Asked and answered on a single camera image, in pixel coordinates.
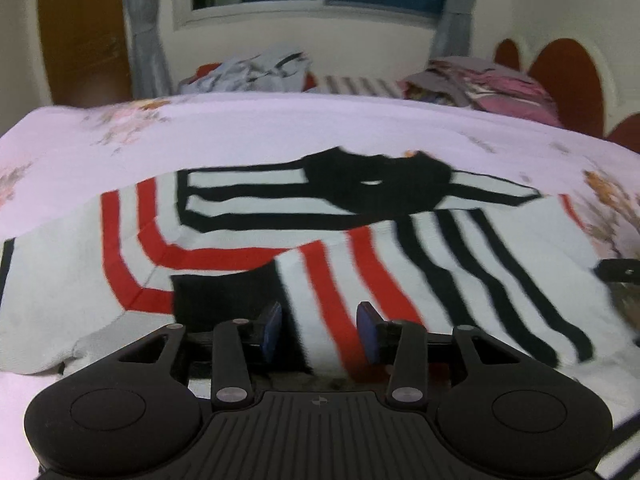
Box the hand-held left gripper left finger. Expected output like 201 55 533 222
117 301 284 409

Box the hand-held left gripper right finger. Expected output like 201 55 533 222
355 301 527 404

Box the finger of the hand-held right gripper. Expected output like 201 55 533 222
592 258 640 287

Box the red black striped white sweater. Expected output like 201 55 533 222
0 146 636 376

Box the stack of folded pink clothes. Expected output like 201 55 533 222
400 56 564 128

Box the pile of grey clothes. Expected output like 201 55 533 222
180 47 313 95

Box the white and brown headboard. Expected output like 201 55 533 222
470 35 640 153

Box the floral bed sheet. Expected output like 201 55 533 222
0 92 640 480

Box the grey striped cloth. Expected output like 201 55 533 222
315 75 404 99

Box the grey curtain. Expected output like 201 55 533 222
116 0 174 98
430 0 488 61

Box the brown wooden door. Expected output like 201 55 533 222
37 0 134 106

